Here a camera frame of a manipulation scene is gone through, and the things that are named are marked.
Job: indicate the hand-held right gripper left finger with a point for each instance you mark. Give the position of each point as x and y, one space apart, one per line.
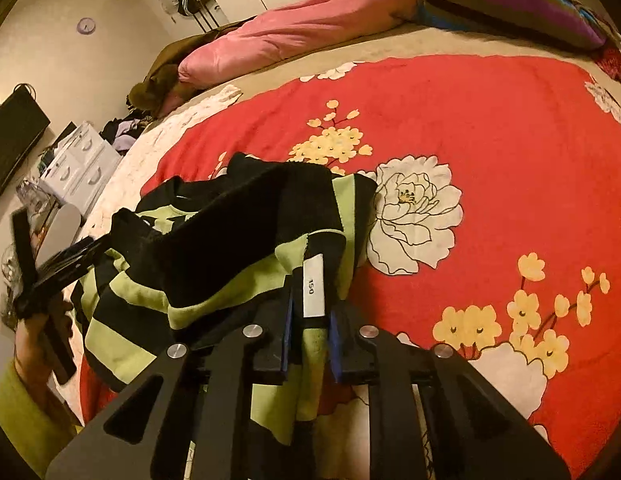
288 325

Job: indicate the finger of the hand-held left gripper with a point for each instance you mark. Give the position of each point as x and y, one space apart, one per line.
85 262
70 255

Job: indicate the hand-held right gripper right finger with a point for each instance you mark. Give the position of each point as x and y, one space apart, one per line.
335 345

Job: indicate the green black striped frog sweater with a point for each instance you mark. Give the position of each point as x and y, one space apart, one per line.
140 290

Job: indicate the person's left forearm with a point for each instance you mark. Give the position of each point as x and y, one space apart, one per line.
20 420

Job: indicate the pile of clothes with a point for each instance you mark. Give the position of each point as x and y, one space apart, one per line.
123 132

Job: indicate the person's left hand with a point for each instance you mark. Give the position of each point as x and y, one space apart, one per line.
33 350

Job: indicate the cluttered side table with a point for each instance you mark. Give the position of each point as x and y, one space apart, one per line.
10 270

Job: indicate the white drawer chest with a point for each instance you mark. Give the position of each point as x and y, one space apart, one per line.
85 160

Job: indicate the black television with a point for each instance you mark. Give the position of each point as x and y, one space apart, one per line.
15 140

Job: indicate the white patterned quilt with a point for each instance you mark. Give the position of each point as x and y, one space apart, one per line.
155 140

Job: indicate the brown fur-trimmed coat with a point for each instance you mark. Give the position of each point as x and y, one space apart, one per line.
160 70

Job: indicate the red floral blanket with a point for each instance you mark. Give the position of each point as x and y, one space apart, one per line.
490 160

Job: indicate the pink quilt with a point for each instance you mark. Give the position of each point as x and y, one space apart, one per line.
300 25

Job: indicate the dark red pillow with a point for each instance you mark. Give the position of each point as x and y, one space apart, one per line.
615 65

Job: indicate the round wall clock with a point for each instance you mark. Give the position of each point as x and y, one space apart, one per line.
86 25

